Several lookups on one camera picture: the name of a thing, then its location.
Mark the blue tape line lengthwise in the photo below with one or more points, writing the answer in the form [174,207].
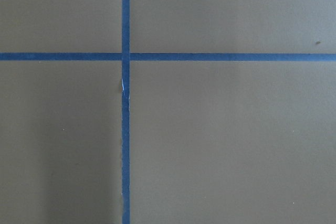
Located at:
[126,110]

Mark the blue tape line crosswise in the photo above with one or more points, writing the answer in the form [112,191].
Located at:
[96,56]

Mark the brown paper table cover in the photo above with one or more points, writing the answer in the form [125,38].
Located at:
[211,142]

